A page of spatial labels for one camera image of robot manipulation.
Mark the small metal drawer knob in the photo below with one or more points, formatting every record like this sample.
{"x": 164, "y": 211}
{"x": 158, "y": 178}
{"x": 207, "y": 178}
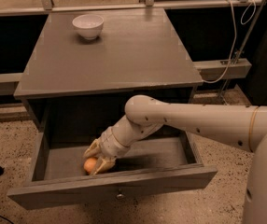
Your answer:
{"x": 120, "y": 195}

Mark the white ceramic bowl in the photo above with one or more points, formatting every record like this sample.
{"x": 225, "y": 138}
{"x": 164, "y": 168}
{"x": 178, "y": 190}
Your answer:
{"x": 88, "y": 26}

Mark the grey wooden cabinet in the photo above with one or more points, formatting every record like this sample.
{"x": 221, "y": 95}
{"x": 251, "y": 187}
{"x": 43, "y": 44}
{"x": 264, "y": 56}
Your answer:
{"x": 137, "y": 49}

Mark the open grey top drawer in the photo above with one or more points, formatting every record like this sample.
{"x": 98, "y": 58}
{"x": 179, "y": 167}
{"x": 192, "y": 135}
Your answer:
{"x": 167, "y": 161}

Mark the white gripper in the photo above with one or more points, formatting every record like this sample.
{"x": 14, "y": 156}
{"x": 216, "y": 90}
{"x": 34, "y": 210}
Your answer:
{"x": 109, "y": 144}

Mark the thin metal rod stand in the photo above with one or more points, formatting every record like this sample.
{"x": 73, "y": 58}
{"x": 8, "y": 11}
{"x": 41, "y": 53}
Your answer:
{"x": 235, "y": 56}

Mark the grey metal railing frame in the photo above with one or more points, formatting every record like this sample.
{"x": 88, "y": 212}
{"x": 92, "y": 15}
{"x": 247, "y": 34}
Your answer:
{"x": 118, "y": 3}

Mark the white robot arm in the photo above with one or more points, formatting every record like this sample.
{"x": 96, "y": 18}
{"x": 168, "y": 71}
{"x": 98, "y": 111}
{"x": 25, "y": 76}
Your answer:
{"x": 238, "y": 126}

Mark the orange fruit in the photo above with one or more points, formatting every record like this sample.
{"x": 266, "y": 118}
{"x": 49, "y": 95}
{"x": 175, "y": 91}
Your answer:
{"x": 89, "y": 164}

